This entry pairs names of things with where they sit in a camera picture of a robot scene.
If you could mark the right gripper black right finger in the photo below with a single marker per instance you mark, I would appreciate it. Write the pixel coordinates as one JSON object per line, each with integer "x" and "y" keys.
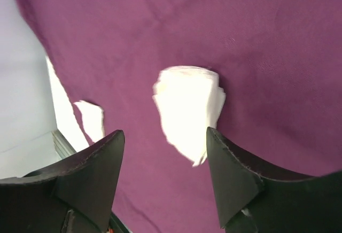
{"x": 253, "y": 195}

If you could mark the purple cloth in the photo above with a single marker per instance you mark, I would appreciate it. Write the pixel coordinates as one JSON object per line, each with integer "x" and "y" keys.
{"x": 279, "y": 63}

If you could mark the gauze pad large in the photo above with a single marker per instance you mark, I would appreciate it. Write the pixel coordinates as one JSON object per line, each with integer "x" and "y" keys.
{"x": 189, "y": 100}

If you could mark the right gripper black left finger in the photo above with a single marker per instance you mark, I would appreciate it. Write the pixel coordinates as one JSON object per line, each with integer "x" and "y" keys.
{"x": 75, "y": 194}

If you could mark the aluminium table frame rail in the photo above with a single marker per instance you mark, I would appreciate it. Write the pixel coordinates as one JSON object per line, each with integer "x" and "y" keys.
{"x": 62, "y": 146}

